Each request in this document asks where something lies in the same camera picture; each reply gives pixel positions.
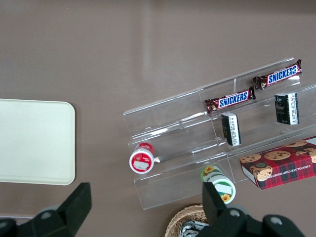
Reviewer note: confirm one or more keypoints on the red lid white cup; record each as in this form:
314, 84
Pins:
141, 159

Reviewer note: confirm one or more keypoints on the oval tan wicker basket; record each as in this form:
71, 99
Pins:
177, 222

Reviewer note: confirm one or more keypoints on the small black white box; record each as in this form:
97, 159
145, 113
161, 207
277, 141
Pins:
230, 128
286, 108

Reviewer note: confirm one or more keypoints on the green lid sunflower cup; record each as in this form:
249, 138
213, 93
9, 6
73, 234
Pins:
223, 187

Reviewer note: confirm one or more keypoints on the beige plastic tray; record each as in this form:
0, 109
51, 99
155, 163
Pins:
37, 140

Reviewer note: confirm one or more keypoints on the aluminium foil container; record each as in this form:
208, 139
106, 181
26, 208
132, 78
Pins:
191, 228

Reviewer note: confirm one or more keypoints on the clear acrylic stepped shelf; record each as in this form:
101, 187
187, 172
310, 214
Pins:
172, 123

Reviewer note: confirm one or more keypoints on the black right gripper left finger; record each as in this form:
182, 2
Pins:
66, 212

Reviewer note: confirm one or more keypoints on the Snickers chocolate bar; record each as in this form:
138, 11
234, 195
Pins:
229, 100
277, 75

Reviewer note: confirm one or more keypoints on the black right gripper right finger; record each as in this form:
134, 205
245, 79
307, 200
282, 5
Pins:
217, 212

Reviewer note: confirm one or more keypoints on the red tartan cookie box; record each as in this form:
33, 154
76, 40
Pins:
284, 168

